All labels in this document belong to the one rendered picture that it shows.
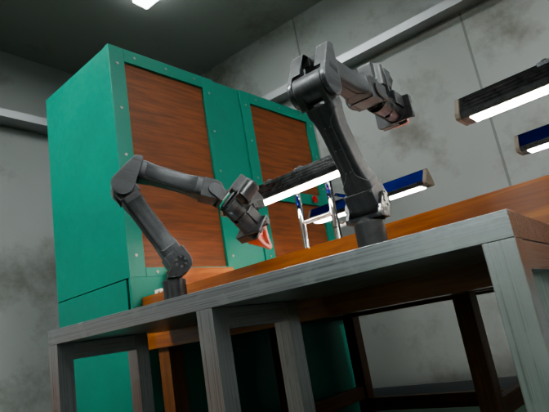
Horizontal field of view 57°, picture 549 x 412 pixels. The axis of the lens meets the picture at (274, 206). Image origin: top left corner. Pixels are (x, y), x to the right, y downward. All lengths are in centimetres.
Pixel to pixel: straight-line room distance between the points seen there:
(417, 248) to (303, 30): 354
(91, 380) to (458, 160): 241
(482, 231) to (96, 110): 173
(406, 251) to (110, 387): 144
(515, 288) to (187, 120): 181
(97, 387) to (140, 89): 119
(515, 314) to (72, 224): 185
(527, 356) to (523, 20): 290
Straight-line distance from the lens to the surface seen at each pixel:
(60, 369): 150
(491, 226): 76
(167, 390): 183
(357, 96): 120
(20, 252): 396
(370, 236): 101
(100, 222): 207
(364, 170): 104
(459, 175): 334
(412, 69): 363
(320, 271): 87
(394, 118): 137
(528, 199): 111
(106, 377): 204
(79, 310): 219
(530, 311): 75
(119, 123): 207
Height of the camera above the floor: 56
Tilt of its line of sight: 14 degrees up
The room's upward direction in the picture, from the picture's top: 10 degrees counter-clockwise
